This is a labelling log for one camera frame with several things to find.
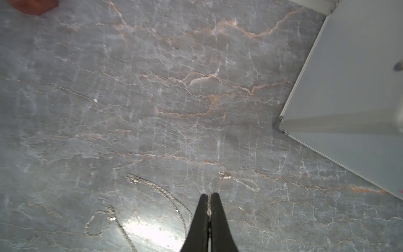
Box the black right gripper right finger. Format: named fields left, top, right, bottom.
left=211, top=193, right=238, bottom=252

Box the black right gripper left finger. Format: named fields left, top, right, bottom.
left=180, top=194, right=209, bottom=252

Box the silver chain necklace with pendant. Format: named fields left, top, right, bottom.
left=125, top=174, right=193, bottom=235

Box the small dark red box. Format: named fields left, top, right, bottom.
left=7, top=0, right=59, bottom=16

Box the silver aluminium first aid case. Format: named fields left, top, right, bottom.
left=278, top=1, right=403, bottom=198

